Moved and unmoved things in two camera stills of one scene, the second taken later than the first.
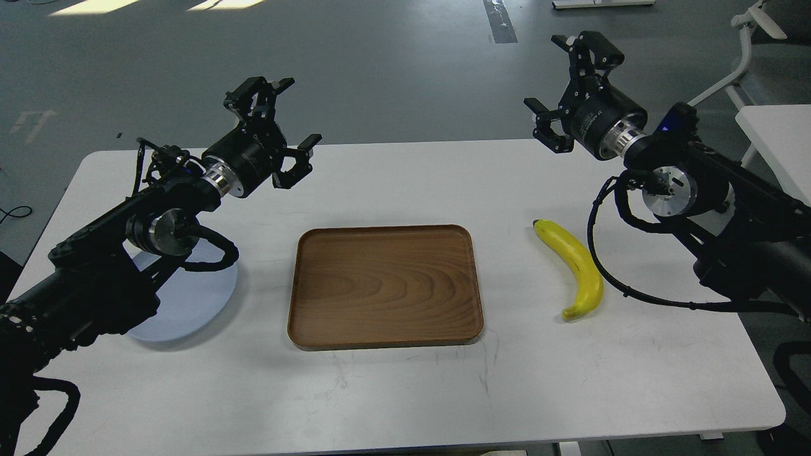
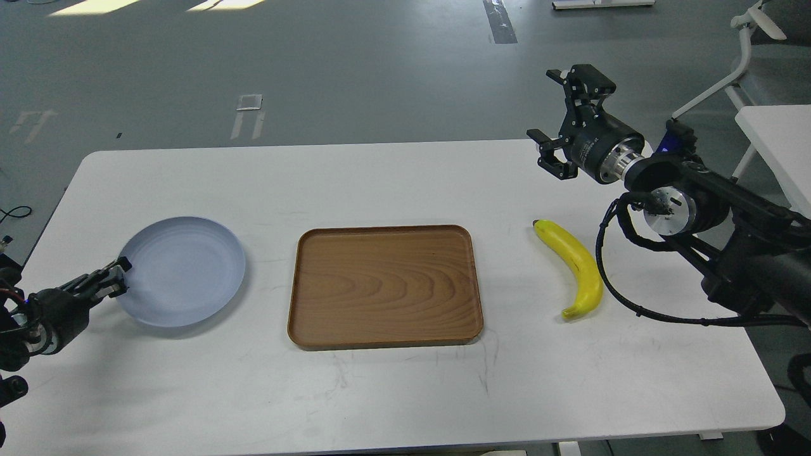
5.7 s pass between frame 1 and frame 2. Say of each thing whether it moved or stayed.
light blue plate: moved
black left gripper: moved
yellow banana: stayed
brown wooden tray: stayed
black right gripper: moved
